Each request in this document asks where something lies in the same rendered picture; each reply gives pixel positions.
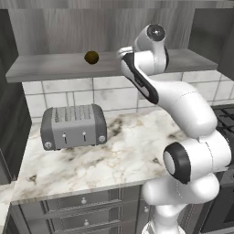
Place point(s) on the dark tall cabinet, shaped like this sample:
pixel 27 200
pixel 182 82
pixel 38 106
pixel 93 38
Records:
pixel 12 131

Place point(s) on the black hob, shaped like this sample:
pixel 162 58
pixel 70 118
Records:
pixel 225 119

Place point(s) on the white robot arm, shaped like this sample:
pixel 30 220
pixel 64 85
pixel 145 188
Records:
pixel 189 106

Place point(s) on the narrow grey drawer front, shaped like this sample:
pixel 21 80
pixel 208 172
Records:
pixel 143 219

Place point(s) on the dark cabinet door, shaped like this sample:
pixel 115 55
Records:
pixel 210 33
pixel 7 39

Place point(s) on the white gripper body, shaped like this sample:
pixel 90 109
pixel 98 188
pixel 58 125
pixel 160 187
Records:
pixel 123 52

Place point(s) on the grey two-slot toaster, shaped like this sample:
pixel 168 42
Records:
pixel 73 128

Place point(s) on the dark oven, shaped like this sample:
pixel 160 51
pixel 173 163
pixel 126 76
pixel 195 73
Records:
pixel 222 204

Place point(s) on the dark green avocado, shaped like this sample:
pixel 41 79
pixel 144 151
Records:
pixel 91 57

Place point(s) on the white round drawer knob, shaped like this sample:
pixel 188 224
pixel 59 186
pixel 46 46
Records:
pixel 146 209
pixel 86 222
pixel 83 200

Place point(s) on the grey wooden open cabinet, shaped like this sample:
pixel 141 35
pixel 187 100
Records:
pixel 61 65

